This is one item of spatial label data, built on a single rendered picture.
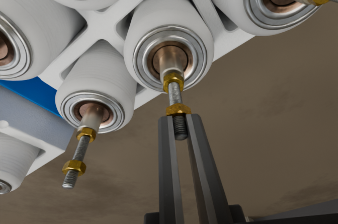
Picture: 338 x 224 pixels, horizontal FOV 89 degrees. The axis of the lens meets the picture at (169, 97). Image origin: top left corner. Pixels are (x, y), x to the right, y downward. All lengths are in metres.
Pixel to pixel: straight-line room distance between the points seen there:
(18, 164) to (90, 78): 0.29
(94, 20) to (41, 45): 0.07
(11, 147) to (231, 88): 0.55
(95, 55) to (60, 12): 0.06
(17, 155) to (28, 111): 0.09
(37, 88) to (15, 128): 0.09
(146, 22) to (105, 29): 0.09
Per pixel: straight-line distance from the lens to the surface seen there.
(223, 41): 0.26
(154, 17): 0.17
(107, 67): 0.23
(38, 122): 0.47
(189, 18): 0.17
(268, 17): 0.19
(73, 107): 0.24
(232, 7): 0.18
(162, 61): 0.17
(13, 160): 0.46
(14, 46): 0.21
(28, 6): 0.21
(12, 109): 0.46
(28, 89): 0.47
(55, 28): 0.22
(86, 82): 0.21
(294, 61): 0.61
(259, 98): 0.64
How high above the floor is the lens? 0.41
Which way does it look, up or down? 49 degrees down
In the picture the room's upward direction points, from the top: 174 degrees clockwise
